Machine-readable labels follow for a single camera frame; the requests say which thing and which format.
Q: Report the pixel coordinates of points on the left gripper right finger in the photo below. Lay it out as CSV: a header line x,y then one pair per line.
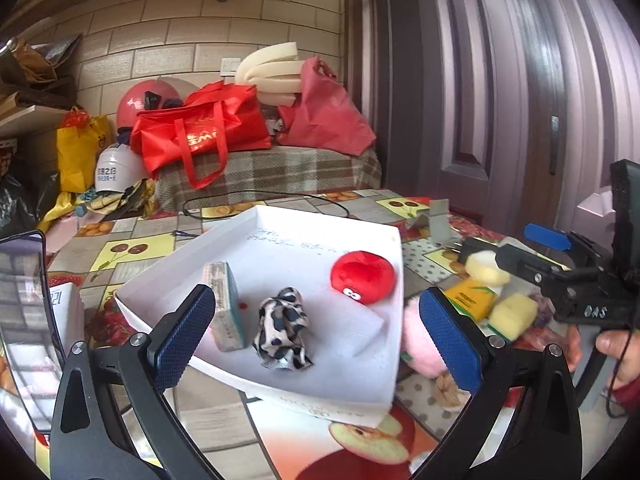
x,y
456,338

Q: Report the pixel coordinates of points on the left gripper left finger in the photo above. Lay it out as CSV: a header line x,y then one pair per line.
x,y
177,335

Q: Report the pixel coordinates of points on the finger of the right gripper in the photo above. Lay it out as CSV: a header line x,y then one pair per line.
x,y
524,264
546,237

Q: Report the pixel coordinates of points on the yellow tissue pack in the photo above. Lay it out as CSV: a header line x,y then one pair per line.
x,y
472,298

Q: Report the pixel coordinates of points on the pale yellow sponge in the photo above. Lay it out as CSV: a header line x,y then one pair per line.
x,y
483,268

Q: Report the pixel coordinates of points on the teal white sponge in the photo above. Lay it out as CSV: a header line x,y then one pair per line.
x,y
226,324

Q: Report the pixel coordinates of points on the leopard print scrunchie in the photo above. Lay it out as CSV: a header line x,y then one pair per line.
x,y
279,342

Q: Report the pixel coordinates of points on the red plush toy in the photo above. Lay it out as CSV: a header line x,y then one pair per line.
x,y
364,277

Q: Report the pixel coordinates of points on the yellow green sponge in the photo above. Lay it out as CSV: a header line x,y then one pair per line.
x,y
512,316

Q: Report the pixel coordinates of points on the pink plush toy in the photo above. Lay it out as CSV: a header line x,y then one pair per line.
x,y
418,350

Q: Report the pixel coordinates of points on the black power adapter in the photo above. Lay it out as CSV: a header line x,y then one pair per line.
x,y
462,249

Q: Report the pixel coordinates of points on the grey phone stand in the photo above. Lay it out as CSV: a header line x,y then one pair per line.
x,y
435,218

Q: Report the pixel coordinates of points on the white paper box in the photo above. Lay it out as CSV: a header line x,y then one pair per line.
x,y
68,313

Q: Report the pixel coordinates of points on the fruit pattern tablecloth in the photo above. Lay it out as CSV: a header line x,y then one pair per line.
x,y
105,412

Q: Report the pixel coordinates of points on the black smartphone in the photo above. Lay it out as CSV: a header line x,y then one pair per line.
x,y
29,336

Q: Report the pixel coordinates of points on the white cardboard box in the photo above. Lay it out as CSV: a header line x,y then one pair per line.
x,y
305,309

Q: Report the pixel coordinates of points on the white helmet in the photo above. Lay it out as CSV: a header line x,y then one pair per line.
x,y
118,168

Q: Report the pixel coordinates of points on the black plastic bag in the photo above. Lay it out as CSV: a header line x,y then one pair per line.
x,y
25,200

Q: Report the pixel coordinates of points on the plaid covered bench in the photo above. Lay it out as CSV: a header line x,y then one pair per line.
x,y
266,174

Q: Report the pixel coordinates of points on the yellow shopping bag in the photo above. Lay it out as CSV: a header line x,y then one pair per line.
x,y
80,139

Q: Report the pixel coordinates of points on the red tote bag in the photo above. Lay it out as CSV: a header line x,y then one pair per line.
x,y
213,122

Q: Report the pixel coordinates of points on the dark red fabric bag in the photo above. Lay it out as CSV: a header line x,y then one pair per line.
x,y
324,115

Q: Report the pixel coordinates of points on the pink helmet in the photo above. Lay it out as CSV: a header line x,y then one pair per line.
x,y
149,94

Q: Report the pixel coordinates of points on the cream foam stack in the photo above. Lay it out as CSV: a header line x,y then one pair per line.
x,y
275,72

